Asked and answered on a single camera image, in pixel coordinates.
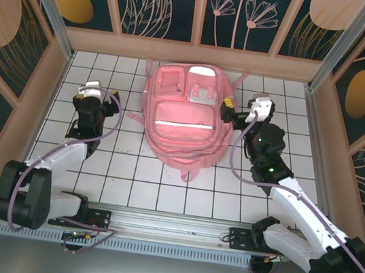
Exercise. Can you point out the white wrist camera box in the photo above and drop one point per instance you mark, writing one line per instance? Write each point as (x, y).
(90, 88)
(260, 107)

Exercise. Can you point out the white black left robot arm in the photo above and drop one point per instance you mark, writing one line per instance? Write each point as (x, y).
(62, 156)

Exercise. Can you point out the gold circle leaves wall panel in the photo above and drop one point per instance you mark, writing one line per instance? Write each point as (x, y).
(183, 13)

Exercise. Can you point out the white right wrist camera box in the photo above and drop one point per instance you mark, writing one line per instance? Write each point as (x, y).
(260, 107)

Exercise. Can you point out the pink backpack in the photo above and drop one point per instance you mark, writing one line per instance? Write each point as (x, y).
(183, 130)

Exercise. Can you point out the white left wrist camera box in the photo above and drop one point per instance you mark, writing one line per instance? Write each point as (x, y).
(90, 88)

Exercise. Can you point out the aluminium side rail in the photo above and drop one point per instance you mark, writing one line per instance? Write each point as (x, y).
(320, 146)

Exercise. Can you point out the aluminium mounting rail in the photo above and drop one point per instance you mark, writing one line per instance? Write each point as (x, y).
(169, 225)

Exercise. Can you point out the aluminium frame post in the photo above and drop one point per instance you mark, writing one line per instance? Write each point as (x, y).
(50, 8)
(347, 47)

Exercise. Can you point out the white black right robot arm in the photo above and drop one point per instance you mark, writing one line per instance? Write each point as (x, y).
(302, 209)

